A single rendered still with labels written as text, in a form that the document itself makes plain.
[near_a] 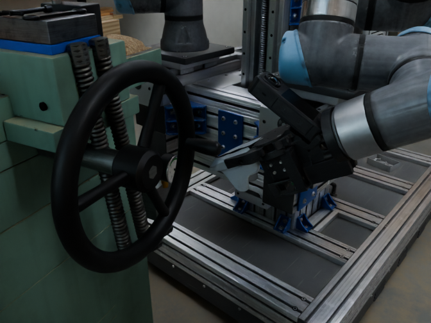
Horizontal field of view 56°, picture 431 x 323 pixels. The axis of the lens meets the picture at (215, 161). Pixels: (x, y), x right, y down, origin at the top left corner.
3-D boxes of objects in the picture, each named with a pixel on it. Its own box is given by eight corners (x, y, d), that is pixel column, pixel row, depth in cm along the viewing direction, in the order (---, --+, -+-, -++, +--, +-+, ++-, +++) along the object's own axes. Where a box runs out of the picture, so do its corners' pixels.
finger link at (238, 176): (215, 202, 63) (266, 188, 57) (198, 168, 62) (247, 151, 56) (224, 193, 65) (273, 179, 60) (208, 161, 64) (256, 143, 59)
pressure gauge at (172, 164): (169, 196, 87) (166, 162, 84) (154, 191, 89) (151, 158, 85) (183, 183, 92) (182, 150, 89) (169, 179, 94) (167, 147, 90)
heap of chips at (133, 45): (127, 56, 78) (125, 40, 77) (77, 49, 83) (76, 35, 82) (152, 48, 85) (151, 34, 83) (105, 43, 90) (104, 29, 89)
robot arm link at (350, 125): (358, 103, 46) (369, 85, 53) (321, 116, 49) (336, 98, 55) (383, 161, 47) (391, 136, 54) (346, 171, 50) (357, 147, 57)
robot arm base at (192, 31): (185, 41, 136) (183, 9, 132) (219, 47, 128) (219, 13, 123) (150, 47, 126) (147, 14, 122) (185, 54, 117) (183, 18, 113)
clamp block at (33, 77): (61, 128, 53) (49, 58, 49) (-8, 112, 58) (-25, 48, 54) (132, 97, 64) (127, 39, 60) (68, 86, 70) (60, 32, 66)
